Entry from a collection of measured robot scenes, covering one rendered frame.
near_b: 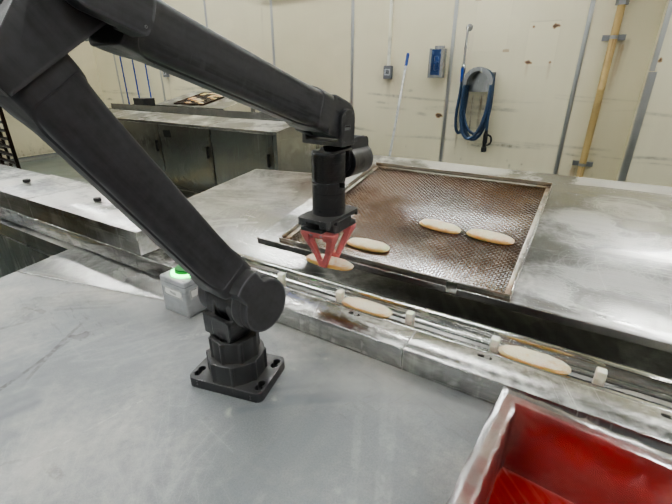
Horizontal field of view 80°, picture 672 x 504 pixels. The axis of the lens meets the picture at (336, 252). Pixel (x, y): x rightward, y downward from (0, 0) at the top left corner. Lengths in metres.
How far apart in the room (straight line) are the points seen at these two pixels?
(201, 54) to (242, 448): 0.45
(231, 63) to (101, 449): 0.49
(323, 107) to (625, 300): 0.58
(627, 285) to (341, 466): 0.58
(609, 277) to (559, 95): 3.49
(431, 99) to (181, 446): 4.22
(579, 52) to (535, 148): 0.83
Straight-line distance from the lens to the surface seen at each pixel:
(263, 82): 0.54
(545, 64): 4.29
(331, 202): 0.68
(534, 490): 0.56
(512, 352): 0.68
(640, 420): 0.64
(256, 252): 1.06
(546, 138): 4.32
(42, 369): 0.80
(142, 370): 0.72
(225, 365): 0.61
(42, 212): 1.38
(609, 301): 0.81
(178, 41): 0.47
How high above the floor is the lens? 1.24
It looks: 24 degrees down
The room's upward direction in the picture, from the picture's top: straight up
